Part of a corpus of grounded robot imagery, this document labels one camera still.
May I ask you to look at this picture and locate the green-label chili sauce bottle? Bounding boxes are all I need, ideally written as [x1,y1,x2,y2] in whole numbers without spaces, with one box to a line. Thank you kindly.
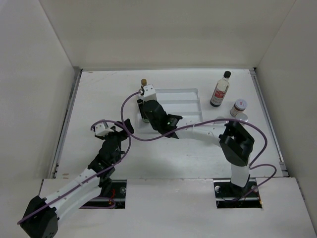
[139,104,149,123]

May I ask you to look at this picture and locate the small yellow-label bottle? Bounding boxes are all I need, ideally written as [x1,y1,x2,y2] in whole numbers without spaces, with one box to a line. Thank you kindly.
[141,78,147,89]

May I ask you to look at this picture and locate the tall soy sauce bottle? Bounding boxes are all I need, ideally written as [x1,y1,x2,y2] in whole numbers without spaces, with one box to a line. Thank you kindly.
[210,71,231,107]

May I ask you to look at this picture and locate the red-label sauce jar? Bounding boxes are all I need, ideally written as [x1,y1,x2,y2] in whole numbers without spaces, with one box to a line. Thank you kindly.
[230,99,248,117]

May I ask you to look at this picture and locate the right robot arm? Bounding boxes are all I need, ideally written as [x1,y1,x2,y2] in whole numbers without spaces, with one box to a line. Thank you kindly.
[140,100,255,196]

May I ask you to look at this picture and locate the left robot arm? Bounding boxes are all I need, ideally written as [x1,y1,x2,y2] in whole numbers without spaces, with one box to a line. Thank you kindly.
[18,119,134,238]

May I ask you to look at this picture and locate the white divided tray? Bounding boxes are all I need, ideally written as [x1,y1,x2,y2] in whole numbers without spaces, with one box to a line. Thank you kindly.
[135,88,203,135]

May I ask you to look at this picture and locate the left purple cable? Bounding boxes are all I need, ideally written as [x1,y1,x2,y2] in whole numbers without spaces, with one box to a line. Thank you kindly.
[16,119,134,225]

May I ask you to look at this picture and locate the purple cable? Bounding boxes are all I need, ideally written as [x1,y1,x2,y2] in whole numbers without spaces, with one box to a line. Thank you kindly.
[120,90,277,199]
[16,119,134,225]

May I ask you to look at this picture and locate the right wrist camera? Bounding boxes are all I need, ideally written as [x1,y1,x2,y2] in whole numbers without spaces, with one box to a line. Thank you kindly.
[139,84,157,102]

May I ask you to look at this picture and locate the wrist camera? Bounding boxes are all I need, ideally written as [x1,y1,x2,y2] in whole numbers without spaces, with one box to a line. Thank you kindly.
[91,121,113,137]
[139,84,157,102]

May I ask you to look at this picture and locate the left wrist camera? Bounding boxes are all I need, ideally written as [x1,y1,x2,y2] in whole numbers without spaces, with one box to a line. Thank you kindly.
[91,121,113,137]

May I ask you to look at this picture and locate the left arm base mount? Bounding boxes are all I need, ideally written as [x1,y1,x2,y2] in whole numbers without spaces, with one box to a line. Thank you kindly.
[81,179,127,209]

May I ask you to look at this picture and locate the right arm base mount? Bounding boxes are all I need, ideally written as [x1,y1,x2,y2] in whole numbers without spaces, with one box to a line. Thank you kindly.
[213,179,262,209]

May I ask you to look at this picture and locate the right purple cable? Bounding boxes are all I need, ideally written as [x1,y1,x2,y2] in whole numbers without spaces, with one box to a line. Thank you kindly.
[120,90,277,199]

